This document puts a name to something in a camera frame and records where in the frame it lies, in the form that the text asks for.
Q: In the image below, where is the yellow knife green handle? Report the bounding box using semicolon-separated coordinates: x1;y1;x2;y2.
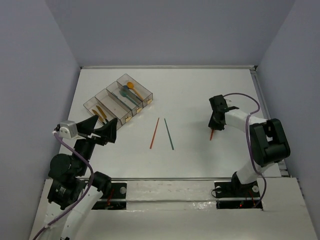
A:
91;109;105;125

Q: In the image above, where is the teal fork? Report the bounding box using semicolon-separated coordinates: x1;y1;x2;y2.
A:
119;90;139;105

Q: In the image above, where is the blue spoon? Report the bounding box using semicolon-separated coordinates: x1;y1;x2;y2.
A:
123;85;143;102

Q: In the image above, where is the orange chopstick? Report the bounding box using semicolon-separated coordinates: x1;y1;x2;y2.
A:
149;117;160;150

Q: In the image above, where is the orange spoon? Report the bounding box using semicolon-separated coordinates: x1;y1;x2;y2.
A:
126;81;144;101

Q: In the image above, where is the teal chopstick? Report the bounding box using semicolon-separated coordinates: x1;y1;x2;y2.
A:
164;118;175;151

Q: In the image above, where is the teal fork crosswise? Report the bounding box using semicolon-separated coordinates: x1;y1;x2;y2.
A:
111;92;135;110

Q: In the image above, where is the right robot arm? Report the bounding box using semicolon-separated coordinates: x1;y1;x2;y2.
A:
208;95;291;196

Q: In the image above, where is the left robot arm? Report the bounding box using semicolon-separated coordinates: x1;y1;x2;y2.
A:
34;115;118;240

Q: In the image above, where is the yellow knife in bin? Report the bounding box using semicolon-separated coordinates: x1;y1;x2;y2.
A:
96;105;109;123

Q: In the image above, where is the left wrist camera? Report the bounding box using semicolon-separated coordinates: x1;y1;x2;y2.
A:
54;120;78;139

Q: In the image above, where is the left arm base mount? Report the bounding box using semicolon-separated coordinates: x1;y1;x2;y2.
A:
92;181;127;211

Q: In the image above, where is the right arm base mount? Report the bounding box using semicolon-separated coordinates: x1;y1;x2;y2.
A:
211;181;263;210

